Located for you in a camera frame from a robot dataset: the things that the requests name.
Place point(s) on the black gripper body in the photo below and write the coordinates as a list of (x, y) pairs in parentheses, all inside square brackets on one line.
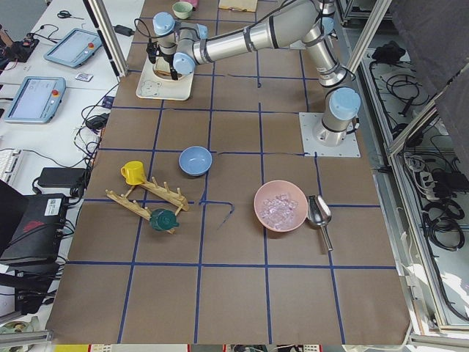
[(171, 66)]

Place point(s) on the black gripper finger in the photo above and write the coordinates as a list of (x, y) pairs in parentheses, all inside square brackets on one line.
[(174, 74)]

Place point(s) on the bread slice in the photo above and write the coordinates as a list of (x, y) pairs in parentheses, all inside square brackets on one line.
[(161, 68)]

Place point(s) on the white round plate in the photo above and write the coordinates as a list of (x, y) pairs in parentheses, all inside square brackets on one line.
[(179, 75)]

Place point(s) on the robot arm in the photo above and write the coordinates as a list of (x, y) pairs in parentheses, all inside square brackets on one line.
[(183, 46)]

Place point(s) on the cream bear tray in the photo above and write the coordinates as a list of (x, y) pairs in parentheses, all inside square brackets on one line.
[(152, 87)]

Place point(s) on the green bowl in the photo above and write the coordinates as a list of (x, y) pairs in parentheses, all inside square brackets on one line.
[(182, 9)]

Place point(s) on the black power adapter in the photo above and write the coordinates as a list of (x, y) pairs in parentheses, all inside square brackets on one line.
[(124, 30)]

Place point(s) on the pink cloth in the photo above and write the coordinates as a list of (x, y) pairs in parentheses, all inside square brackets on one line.
[(194, 3)]

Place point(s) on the blue bowl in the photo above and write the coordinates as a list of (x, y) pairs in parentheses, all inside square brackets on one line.
[(195, 161)]

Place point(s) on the upper teach pendant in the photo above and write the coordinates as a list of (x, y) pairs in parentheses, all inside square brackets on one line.
[(75, 48)]

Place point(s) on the teach pendant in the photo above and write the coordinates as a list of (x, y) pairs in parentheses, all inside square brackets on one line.
[(37, 100), (75, 48)]

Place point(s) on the wooden cutting board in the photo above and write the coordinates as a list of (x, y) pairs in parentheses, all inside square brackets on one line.
[(238, 5)]

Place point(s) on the yellow mug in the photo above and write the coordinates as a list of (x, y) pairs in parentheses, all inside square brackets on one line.
[(133, 173)]

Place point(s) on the black scissors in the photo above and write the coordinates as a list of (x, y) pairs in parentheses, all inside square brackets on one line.
[(64, 14)]

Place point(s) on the lower teach pendant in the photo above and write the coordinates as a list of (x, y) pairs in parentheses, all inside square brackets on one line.
[(37, 100)]

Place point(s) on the dark green mug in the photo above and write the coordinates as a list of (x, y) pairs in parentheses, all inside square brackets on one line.
[(163, 220)]

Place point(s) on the pink bowl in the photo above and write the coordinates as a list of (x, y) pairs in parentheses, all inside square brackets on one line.
[(276, 187)]

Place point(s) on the black power brick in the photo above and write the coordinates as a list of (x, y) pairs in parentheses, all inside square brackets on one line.
[(53, 177)]

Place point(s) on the ice cubes pile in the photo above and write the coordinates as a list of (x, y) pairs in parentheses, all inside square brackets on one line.
[(279, 212)]

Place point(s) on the metal scoop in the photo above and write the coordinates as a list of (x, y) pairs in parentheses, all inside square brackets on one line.
[(319, 214)]

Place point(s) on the black laptop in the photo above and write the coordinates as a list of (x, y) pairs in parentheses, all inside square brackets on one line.
[(30, 226)]

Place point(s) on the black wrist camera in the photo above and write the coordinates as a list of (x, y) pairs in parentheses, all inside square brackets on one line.
[(152, 52)]

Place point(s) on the aluminium frame post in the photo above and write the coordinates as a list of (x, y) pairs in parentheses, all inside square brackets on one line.
[(102, 23)]

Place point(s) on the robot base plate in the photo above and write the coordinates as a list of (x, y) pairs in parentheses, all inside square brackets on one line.
[(318, 141)]

